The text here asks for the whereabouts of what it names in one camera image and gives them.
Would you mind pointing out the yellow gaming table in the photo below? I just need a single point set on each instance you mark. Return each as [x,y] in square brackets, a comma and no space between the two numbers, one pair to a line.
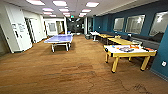
[130,53]

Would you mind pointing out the blue ping pong table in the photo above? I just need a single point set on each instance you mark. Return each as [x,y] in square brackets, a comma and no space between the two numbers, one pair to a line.
[60,38]

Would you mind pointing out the long yellow wooden table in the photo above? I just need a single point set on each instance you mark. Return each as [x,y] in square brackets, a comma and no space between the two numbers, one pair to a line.
[121,41]

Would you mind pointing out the interior glass window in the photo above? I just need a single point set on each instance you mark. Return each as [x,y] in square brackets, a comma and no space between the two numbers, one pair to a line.
[135,24]
[118,24]
[159,24]

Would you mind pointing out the rectangular ceiling light panel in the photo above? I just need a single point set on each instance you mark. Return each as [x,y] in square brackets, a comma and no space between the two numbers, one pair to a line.
[35,2]
[92,4]
[60,3]

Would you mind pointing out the white outlet on blue wall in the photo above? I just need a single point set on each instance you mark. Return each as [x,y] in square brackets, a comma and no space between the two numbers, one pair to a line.
[163,63]

